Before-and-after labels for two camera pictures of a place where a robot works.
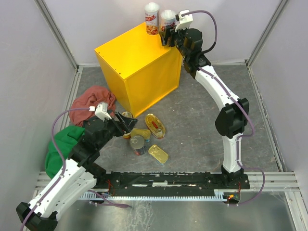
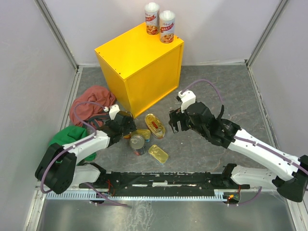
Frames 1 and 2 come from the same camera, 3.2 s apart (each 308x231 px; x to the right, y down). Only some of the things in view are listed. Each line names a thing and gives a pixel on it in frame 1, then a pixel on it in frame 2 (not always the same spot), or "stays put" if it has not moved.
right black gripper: x=170 y=33 -> x=175 y=116
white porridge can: x=152 y=17 stays put
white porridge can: x=167 y=18 stays put
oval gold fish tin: x=127 y=114 stays put
